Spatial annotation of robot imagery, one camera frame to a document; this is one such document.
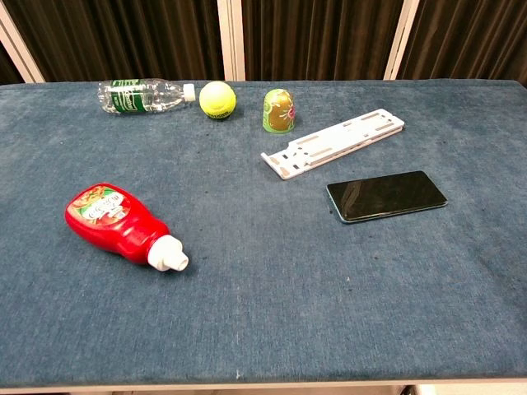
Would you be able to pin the black smartphone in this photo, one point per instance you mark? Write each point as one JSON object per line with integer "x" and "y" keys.
{"x": 387, "y": 196}

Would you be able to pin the white folding phone stand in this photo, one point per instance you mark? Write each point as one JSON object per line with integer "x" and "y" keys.
{"x": 337, "y": 142}

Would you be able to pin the blue fabric table cover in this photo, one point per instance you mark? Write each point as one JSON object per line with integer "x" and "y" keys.
{"x": 263, "y": 255}

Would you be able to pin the green kiwi print container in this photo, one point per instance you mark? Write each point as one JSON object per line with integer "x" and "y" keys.
{"x": 278, "y": 111}

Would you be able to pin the yellow tennis ball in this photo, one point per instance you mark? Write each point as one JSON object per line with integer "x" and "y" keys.
{"x": 217, "y": 100}

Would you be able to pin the red ketchup squeeze bottle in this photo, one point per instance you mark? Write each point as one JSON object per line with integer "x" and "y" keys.
{"x": 113, "y": 222}

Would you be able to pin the clear plastic water bottle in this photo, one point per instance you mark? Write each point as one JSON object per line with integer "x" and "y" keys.
{"x": 140, "y": 95}

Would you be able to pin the dark pleated curtain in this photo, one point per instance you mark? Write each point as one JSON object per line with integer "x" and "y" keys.
{"x": 123, "y": 37}

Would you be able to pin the white partition frame post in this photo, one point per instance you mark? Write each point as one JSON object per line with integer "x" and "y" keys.
{"x": 231, "y": 39}
{"x": 18, "y": 47}
{"x": 400, "y": 39}

